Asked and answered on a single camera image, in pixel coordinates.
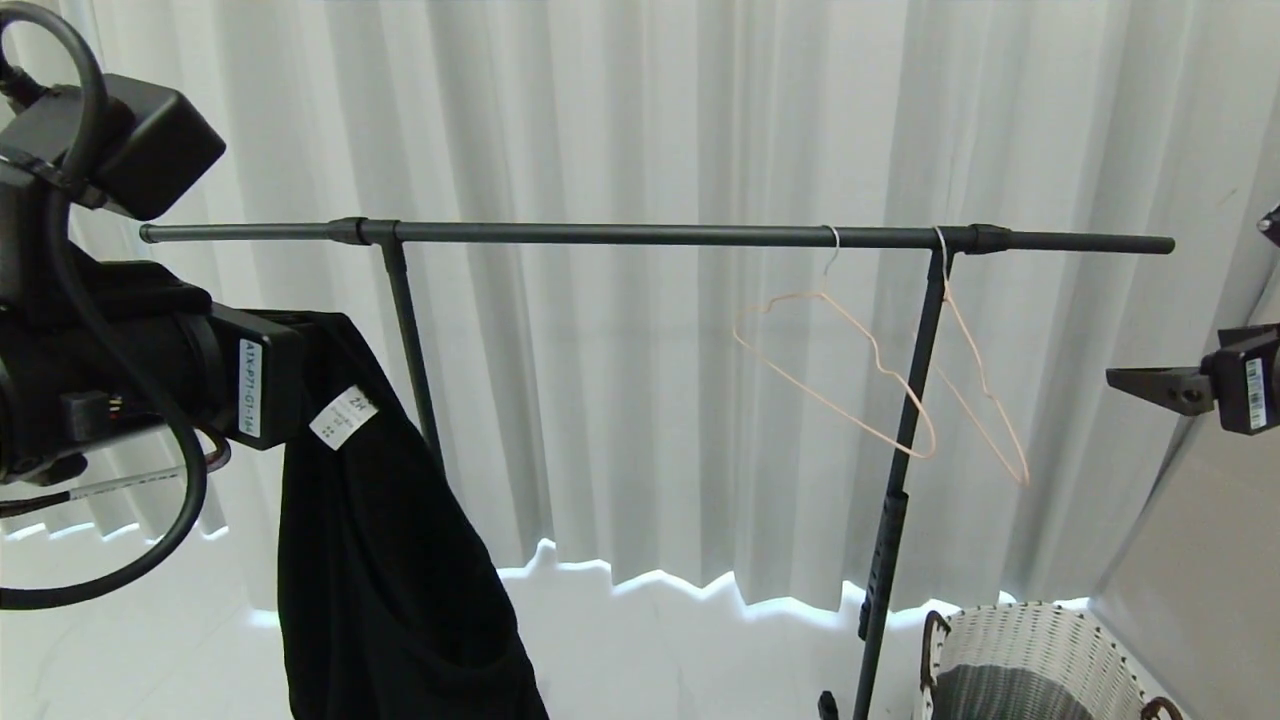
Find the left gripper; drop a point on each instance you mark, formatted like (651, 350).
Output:
(280, 380)

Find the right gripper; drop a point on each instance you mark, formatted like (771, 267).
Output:
(1235, 390)

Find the pink clothes hanger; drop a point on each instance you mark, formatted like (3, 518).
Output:
(985, 385)
(880, 368)

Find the black T-shirt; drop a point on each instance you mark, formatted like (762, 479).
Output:
(400, 580)

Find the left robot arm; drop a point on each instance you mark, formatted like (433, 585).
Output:
(40, 468)

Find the white laundry basket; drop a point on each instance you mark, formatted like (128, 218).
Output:
(1030, 650)

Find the black clothes rack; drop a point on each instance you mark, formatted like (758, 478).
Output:
(640, 235)

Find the white curtain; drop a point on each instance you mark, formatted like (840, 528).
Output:
(620, 400)

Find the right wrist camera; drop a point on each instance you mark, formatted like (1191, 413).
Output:
(1272, 225)

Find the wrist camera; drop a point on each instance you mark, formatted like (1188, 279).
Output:
(1272, 225)
(150, 140)

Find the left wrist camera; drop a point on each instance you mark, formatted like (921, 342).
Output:
(150, 140)

